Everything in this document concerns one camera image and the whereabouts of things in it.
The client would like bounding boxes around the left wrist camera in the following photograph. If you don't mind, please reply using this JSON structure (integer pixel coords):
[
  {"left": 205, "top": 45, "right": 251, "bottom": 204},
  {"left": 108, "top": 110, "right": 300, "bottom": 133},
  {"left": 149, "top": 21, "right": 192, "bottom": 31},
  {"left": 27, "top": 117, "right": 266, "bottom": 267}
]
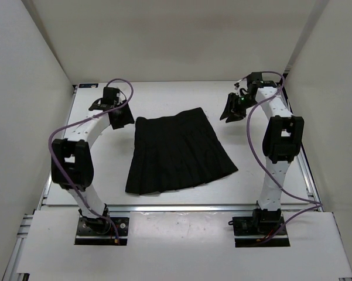
[{"left": 88, "top": 87, "right": 121, "bottom": 111}]

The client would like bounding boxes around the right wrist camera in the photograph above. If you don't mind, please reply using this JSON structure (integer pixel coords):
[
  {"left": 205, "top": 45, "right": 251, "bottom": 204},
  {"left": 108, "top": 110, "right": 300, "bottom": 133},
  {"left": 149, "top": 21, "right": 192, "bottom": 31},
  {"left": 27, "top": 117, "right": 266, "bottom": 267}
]
[{"left": 234, "top": 72, "right": 277, "bottom": 95}]

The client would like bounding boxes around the black pleated skirt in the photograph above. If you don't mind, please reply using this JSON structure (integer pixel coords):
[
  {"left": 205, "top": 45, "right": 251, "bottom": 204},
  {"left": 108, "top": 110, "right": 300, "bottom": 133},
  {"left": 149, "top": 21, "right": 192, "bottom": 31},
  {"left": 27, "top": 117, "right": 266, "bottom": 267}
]
[{"left": 125, "top": 108, "right": 238, "bottom": 195}]

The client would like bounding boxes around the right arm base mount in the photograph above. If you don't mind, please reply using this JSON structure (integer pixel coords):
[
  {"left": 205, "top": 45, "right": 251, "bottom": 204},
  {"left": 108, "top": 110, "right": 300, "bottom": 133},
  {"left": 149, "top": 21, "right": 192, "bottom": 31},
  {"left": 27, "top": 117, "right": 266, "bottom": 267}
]
[{"left": 228, "top": 217, "right": 291, "bottom": 248}]

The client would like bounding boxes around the right aluminium frame rail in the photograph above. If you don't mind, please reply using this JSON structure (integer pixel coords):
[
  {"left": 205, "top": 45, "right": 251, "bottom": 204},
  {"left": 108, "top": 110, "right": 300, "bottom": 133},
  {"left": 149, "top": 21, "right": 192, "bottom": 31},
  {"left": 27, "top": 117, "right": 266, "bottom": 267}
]
[{"left": 275, "top": 83, "right": 323, "bottom": 211}]

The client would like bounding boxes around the aluminium frame rail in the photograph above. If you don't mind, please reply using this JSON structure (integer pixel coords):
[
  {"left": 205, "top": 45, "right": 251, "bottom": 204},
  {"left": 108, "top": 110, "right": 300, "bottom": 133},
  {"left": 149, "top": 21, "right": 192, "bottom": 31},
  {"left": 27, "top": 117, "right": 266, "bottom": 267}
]
[
  {"left": 36, "top": 204, "right": 282, "bottom": 214},
  {"left": 275, "top": 83, "right": 323, "bottom": 211}
]

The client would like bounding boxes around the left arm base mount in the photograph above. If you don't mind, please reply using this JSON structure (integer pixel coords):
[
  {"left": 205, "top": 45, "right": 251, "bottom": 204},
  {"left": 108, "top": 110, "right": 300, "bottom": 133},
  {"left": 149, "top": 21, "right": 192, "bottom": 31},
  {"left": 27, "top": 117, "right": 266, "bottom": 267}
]
[{"left": 74, "top": 217, "right": 129, "bottom": 246}]

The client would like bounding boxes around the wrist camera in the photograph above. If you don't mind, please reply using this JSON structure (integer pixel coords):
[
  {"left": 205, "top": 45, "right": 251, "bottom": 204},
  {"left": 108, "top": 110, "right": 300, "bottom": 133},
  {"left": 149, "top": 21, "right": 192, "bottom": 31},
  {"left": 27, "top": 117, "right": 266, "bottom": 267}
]
[
  {"left": 88, "top": 87, "right": 121, "bottom": 111},
  {"left": 234, "top": 72, "right": 277, "bottom": 95}
]

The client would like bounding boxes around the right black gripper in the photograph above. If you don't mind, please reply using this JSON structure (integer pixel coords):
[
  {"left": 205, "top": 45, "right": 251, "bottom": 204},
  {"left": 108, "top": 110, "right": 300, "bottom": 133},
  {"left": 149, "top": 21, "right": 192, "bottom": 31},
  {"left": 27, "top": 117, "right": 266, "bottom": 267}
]
[{"left": 219, "top": 92, "right": 258, "bottom": 124}]

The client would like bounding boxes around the left blue corner label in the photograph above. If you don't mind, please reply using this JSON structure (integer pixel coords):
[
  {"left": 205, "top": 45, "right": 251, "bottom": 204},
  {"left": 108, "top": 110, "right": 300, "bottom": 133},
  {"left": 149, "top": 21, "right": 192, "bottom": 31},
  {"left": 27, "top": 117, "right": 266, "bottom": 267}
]
[{"left": 78, "top": 83, "right": 98, "bottom": 88}]

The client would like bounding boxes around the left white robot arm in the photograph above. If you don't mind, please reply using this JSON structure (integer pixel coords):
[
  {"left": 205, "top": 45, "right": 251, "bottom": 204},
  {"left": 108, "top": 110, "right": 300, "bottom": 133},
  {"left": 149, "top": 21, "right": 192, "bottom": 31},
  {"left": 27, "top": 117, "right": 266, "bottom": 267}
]
[{"left": 48, "top": 98, "right": 134, "bottom": 234}]

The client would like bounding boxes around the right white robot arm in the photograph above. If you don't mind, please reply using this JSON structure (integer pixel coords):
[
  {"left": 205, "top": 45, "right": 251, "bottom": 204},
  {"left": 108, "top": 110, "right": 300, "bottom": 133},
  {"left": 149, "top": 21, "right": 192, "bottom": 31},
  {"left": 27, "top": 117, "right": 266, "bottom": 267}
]
[{"left": 220, "top": 85, "right": 305, "bottom": 234}]

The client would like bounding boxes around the front aluminium frame rail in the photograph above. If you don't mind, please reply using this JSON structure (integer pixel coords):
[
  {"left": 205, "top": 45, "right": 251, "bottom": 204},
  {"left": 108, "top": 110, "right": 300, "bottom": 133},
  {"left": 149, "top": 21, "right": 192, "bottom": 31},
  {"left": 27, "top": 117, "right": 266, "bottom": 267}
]
[{"left": 36, "top": 204, "right": 282, "bottom": 214}]

